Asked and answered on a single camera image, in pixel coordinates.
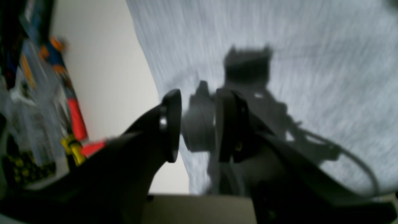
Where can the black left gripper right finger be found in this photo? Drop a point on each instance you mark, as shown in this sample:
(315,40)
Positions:
(285,187)

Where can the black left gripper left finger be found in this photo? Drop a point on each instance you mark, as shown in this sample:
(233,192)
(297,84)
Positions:
(110,187)

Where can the blue red clamp top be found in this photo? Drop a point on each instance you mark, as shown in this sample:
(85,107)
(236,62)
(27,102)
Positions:
(51,52)

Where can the grey T-shirt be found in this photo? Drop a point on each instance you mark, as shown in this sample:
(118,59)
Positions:
(322,74)

